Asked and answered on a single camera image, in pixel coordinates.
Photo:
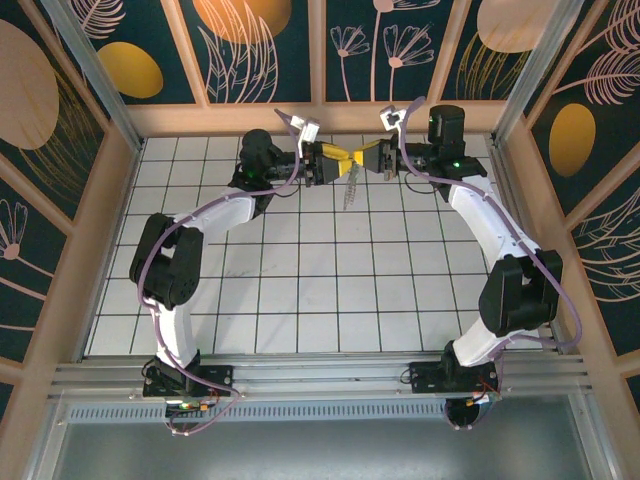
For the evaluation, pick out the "metal key organizer with rings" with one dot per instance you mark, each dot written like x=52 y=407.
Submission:
x=351 y=190

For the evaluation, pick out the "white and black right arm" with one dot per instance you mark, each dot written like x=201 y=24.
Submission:
x=485 y=220

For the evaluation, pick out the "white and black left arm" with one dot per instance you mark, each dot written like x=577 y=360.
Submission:
x=220 y=212

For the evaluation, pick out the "grey metal sheet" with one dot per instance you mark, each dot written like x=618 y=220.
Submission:
x=320 y=450

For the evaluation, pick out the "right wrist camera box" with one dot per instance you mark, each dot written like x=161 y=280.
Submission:
x=391 y=116

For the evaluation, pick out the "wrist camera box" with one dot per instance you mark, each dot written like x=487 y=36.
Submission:
x=307 y=129
x=391 y=116

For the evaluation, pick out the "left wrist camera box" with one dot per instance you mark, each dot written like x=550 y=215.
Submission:
x=307 y=129

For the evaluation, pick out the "aluminium side rail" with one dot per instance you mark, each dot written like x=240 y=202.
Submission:
x=504 y=175
x=109 y=250

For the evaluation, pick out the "wall panel beige circle yellow lines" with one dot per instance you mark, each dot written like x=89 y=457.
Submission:
x=480 y=65

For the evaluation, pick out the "wall panel with flowers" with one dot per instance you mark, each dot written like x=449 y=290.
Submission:
x=380 y=50

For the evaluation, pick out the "wall panel orange circle leaves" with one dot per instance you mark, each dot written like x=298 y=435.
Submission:
x=240 y=50

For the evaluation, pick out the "aluminium corner post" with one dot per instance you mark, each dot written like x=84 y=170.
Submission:
x=534 y=75
x=96 y=75

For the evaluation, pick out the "wall panel yellow oval feathers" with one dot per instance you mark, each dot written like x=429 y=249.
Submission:
x=575 y=135

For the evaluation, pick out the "wall panel with yellow oval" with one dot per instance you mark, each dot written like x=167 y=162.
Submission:
x=130 y=70

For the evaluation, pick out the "wall panel pink leaf outlines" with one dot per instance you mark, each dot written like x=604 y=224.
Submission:
x=610 y=270

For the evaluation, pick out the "long aluminium base rail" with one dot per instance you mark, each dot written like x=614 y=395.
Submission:
x=320 y=375

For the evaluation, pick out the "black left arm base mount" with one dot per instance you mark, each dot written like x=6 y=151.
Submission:
x=220 y=377

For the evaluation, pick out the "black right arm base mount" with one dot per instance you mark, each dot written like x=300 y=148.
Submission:
x=425 y=377

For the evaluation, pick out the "wall panel large beige circle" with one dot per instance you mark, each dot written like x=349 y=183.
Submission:
x=30 y=90

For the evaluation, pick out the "wall panel single pink flower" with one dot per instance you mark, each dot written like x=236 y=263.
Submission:
x=25 y=275

